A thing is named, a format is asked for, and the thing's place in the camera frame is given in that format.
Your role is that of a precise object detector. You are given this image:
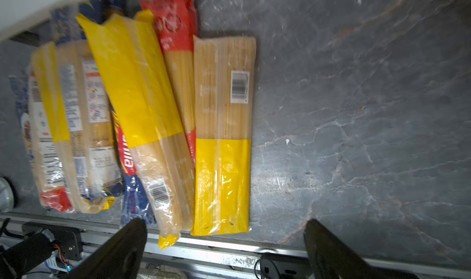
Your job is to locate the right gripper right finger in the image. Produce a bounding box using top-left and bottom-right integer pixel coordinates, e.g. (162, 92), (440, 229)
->
(304, 219), (417, 279)

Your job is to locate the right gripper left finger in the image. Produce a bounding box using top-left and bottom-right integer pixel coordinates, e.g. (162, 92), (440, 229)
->
(67, 218), (147, 279)

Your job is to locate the yellow-top spaghetti bag barcode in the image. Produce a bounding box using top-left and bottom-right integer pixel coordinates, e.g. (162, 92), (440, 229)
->
(77, 11), (195, 249)

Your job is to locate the half yellow spaghetti bag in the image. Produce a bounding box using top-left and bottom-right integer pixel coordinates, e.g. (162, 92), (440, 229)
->
(192, 36), (257, 236)

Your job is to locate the clear blue-end spaghetti bag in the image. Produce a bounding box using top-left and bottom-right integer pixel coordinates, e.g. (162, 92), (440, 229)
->
(52, 0), (122, 202)

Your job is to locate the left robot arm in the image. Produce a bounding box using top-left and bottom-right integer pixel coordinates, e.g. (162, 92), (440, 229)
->
(1, 218), (56, 279)

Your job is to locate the white two-tier shelf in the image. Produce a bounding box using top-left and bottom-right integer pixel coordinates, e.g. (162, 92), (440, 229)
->
(1, 0), (84, 41)

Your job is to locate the blue Barilla spaghetti bag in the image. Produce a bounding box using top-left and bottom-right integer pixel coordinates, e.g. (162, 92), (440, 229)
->
(112, 109), (156, 226)

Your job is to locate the red spaghetti bag left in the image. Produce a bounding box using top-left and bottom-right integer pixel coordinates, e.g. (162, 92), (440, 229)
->
(27, 69), (74, 212)

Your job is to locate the red spaghetti bag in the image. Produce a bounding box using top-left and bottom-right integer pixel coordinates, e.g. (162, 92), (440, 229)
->
(27, 69), (74, 212)
(140, 0), (197, 161)

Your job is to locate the blue tan spaghetti bag leftmost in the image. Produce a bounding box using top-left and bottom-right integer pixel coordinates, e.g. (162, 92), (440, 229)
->
(8, 76), (34, 163)

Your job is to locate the red spaghetti bag right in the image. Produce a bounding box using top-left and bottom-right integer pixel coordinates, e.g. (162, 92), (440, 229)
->
(140, 0), (197, 161)

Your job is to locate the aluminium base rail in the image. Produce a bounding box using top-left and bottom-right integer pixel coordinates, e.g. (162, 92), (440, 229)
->
(1, 212), (471, 279)

